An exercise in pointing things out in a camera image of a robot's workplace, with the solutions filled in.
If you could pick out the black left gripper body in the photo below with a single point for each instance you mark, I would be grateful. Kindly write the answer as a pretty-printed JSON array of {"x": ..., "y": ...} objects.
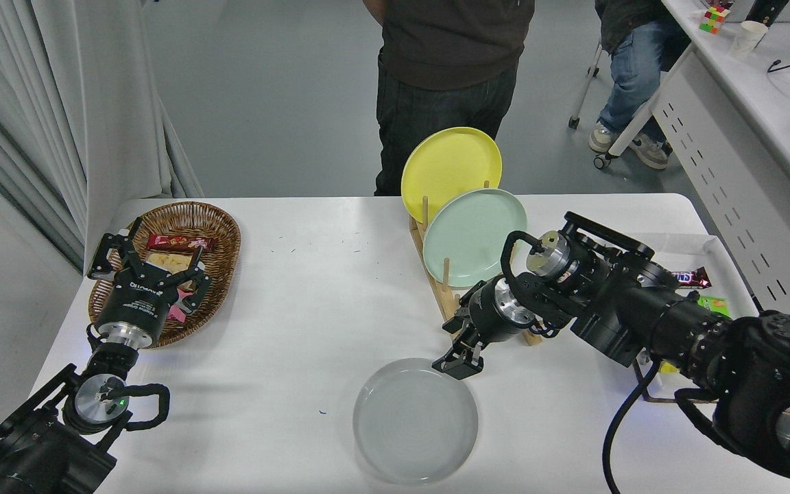
[{"x": 139, "y": 303}]

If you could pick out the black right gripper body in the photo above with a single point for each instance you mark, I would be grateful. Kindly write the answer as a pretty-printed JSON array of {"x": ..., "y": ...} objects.
[{"x": 484, "y": 315}]

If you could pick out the grey plate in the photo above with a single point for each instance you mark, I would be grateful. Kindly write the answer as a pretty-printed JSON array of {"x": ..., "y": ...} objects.
[{"x": 415, "y": 422}]

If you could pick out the yellow plate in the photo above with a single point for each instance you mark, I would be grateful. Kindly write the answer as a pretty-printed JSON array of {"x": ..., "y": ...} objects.
[{"x": 450, "y": 168}]

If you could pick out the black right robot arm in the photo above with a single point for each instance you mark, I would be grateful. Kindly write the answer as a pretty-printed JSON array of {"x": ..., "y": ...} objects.
[{"x": 642, "y": 315}]

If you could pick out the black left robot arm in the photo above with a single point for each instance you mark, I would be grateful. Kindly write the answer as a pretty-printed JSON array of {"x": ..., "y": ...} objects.
[{"x": 38, "y": 453}]

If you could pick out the wooden plate rack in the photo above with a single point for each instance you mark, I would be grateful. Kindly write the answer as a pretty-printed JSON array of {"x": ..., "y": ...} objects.
[{"x": 444, "y": 302}]

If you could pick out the mint green plate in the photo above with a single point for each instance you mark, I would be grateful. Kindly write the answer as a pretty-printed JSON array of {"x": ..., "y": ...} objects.
[{"x": 470, "y": 237}]

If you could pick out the pink snack pack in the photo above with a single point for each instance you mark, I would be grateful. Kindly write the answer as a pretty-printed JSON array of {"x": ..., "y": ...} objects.
[{"x": 179, "y": 314}]

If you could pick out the pale yellow snack pack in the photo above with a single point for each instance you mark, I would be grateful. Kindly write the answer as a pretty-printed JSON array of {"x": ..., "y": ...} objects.
[{"x": 165, "y": 262}]

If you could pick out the red snack bar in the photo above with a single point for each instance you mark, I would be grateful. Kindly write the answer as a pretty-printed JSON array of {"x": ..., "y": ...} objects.
[{"x": 175, "y": 242}]

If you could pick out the brown wicker basket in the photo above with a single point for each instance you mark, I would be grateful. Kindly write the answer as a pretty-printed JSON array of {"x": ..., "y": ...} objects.
[{"x": 220, "y": 233}]

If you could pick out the grey curtain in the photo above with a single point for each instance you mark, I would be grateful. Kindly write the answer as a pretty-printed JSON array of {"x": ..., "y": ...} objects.
[{"x": 59, "y": 103}]

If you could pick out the yellow cartoon snack pack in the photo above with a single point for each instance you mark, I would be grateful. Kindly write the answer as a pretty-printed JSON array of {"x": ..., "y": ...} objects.
[{"x": 668, "y": 368}]

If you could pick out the brown Snickers bar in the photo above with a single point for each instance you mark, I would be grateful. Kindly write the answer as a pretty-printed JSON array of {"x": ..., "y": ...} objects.
[{"x": 693, "y": 277}]

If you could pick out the green cartoon snack pack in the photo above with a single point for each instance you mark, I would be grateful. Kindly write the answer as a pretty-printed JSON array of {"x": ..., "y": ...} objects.
[{"x": 716, "y": 305}]

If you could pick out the white tray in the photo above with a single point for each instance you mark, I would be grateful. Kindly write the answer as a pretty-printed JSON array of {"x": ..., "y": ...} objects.
[{"x": 724, "y": 254}]

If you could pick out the standing person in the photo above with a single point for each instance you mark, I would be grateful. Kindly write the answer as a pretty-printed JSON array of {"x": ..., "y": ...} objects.
[{"x": 450, "y": 68}]

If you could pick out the seated person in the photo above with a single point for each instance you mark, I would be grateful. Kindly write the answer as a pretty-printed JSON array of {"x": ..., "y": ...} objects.
[{"x": 631, "y": 75}]

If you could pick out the white perforated desk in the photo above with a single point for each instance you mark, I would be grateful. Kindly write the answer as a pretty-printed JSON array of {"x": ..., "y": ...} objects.
[{"x": 731, "y": 171}]

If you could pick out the colourful puzzle cube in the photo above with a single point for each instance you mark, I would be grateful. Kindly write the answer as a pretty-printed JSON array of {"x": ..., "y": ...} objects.
[{"x": 714, "y": 19}]

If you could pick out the white paper cup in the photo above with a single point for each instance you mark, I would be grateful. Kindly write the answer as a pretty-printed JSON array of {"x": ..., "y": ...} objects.
[{"x": 748, "y": 38}]

